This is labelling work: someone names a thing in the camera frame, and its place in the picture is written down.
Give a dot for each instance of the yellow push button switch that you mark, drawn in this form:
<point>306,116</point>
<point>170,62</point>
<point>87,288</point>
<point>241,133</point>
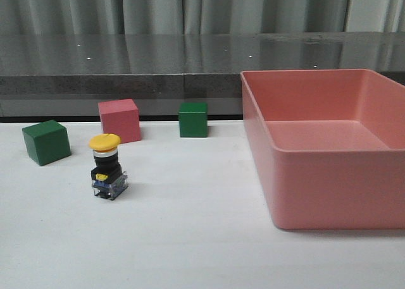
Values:
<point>108,179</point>

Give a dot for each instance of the green wooden cube right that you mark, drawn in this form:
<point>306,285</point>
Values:
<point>193,119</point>

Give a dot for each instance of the green wooden cube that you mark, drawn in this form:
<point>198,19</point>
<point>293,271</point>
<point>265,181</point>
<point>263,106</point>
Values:
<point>46,142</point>
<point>193,119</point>

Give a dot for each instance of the pink wooden cube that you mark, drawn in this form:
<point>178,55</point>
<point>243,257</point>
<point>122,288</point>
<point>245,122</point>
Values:
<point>121,117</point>

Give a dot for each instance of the pink plastic bin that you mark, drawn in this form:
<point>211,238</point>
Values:
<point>328,146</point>

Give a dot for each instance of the green wooden cube left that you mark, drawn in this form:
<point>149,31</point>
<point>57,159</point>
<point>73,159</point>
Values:
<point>46,142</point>

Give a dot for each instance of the grey granite counter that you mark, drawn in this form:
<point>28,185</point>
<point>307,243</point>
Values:
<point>65,76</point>

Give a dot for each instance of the grey curtain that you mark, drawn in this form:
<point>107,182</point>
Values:
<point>37,17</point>

